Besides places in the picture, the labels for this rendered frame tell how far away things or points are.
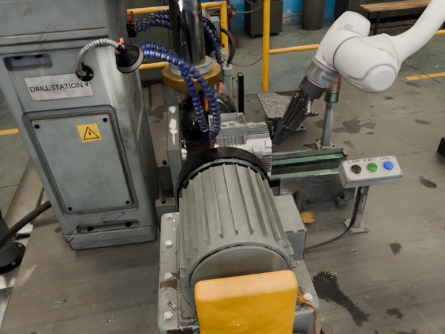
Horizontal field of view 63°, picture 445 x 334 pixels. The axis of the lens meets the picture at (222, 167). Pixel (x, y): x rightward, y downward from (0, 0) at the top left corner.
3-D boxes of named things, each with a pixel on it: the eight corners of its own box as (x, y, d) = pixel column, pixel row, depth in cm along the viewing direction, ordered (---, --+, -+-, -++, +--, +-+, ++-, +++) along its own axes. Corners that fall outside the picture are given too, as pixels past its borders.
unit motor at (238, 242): (200, 430, 67) (169, 293, 42) (192, 281, 94) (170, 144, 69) (336, 409, 69) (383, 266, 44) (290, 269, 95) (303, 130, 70)
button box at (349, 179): (342, 189, 111) (347, 181, 106) (336, 168, 115) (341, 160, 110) (396, 182, 112) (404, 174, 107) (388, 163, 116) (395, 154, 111)
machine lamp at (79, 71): (68, 101, 80) (49, 44, 73) (79, 81, 89) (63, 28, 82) (149, 93, 81) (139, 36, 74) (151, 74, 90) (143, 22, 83)
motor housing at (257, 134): (215, 191, 126) (211, 146, 115) (211, 161, 141) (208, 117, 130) (271, 186, 127) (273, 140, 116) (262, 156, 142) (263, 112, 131)
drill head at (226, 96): (179, 161, 143) (171, 103, 129) (177, 113, 176) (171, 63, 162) (242, 154, 145) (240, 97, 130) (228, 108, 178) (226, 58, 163)
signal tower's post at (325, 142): (319, 150, 165) (330, 60, 140) (313, 141, 171) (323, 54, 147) (336, 148, 165) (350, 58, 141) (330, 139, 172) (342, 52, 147)
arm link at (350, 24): (306, 51, 109) (323, 67, 98) (338, 0, 101) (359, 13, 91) (334, 65, 113) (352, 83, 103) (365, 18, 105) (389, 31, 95)
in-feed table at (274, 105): (267, 140, 174) (267, 118, 167) (256, 114, 196) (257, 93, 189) (316, 134, 176) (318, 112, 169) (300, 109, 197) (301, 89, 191)
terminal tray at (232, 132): (211, 148, 120) (210, 130, 116) (209, 132, 129) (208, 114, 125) (247, 145, 121) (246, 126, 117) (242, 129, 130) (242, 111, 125)
